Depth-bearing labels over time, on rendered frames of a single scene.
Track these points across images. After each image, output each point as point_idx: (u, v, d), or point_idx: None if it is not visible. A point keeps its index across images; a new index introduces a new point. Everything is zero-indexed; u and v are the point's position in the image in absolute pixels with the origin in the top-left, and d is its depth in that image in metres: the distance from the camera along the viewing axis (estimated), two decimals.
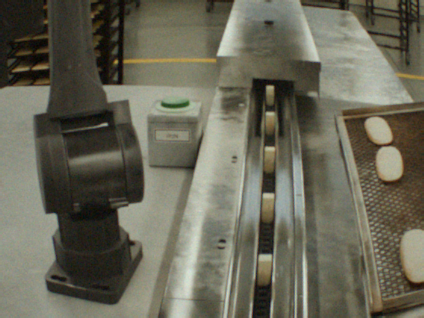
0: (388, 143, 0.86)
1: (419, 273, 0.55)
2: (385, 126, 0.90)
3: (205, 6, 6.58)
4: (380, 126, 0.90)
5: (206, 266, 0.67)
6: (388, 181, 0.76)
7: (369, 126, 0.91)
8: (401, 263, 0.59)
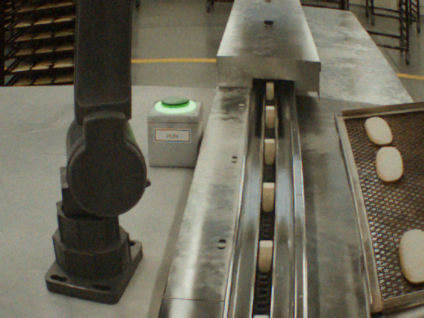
0: (388, 143, 0.86)
1: (418, 273, 0.55)
2: (385, 126, 0.90)
3: (205, 6, 6.58)
4: (380, 126, 0.91)
5: (206, 266, 0.67)
6: (388, 181, 0.76)
7: (369, 126, 0.91)
8: (400, 263, 0.59)
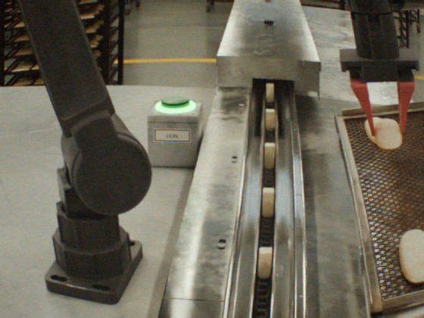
0: None
1: (418, 273, 0.55)
2: None
3: (205, 6, 6.58)
4: None
5: (206, 266, 0.67)
6: (387, 150, 0.74)
7: (369, 126, 0.91)
8: (400, 263, 0.59)
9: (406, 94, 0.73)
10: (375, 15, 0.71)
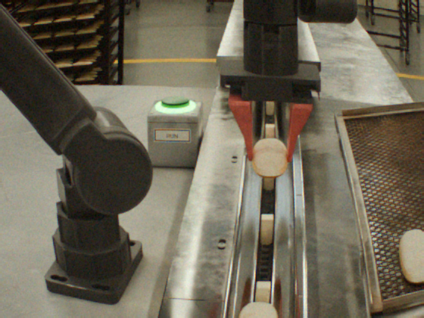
0: (275, 176, 0.72)
1: (418, 273, 0.55)
2: (280, 152, 0.76)
3: (205, 6, 6.58)
4: (273, 151, 0.76)
5: (206, 266, 0.67)
6: None
7: (258, 150, 0.76)
8: (400, 263, 0.59)
9: (300, 117, 0.71)
10: (272, 26, 0.69)
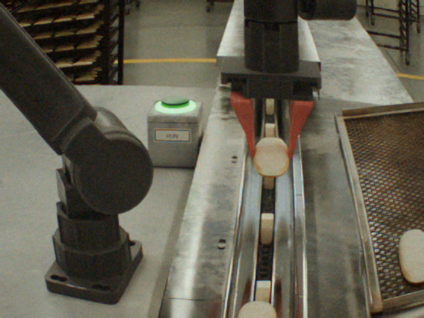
0: None
1: (417, 273, 0.55)
2: None
3: (205, 6, 6.58)
4: None
5: (206, 266, 0.67)
6: None
7: None
8: (400, 263, 0.59)
9: (300, 114, 0.71)
10: (273, 23, 0.69)
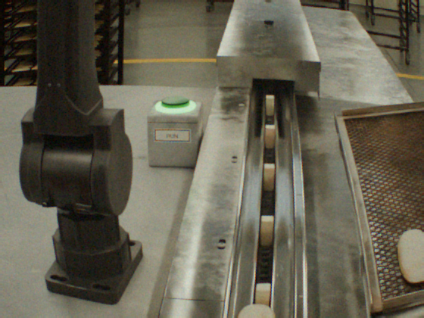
0: None
1: (416, 273, 0.56)
2: None
3: (205, 6, 6.58)
4: None
5: (206, 266, 0.67)
6: None
7: None
8: (399, 263, 0.59)
9: None
10: None
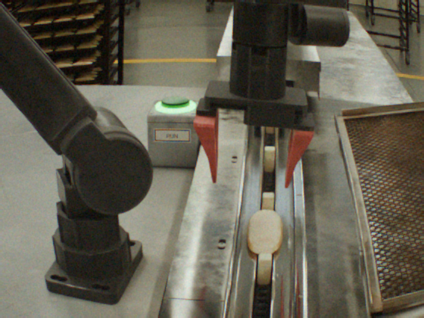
0: None
1: (261, 246, 0.72)
2: None
3: (205, 6, 6.58)
4: None
5: (206, 266, 0.67)
6: None
7: None
8: (247, 235, 0.75)
9: (300, 144, 0.71)
10: (261, 48, 0.69)
